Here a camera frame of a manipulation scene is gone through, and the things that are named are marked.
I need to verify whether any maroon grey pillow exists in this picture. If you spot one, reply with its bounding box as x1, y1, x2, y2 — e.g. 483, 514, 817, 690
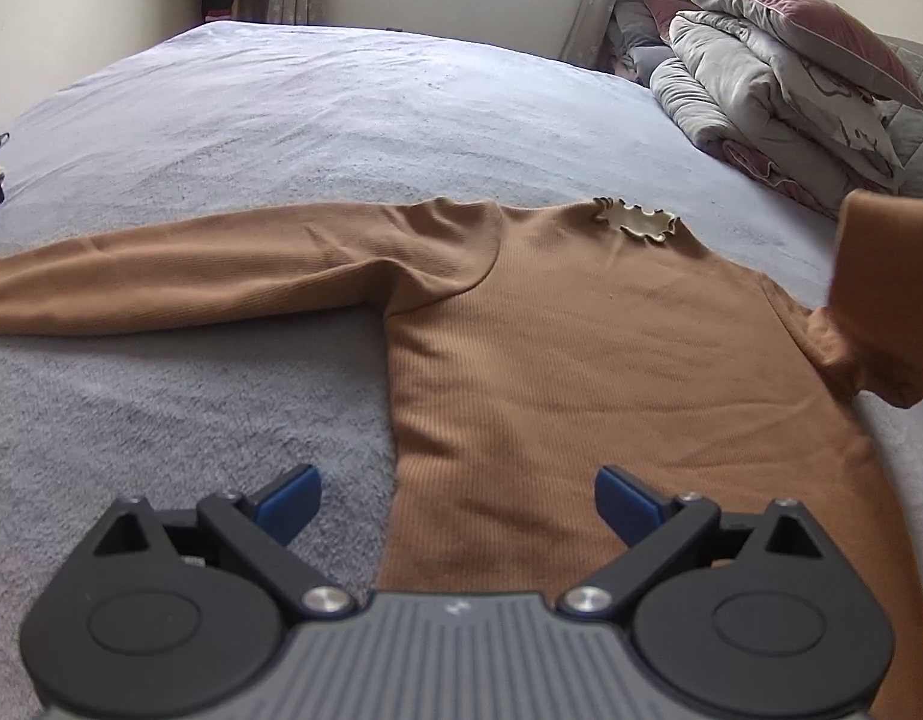
689, 0, 923, 110

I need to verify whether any folded floral quilt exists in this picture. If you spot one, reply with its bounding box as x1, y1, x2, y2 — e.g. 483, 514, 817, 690
650, 10, 904, 218

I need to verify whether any grey quilted headboard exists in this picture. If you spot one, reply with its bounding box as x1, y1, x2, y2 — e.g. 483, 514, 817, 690
879, 36, 923, 199

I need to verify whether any grey fleece bed blanket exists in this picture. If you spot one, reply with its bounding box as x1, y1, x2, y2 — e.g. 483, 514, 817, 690
0, 19, 923, 720

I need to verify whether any brown long-sleeve sweater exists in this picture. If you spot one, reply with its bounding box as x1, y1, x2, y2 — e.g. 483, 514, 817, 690
0, 193, 923, 718

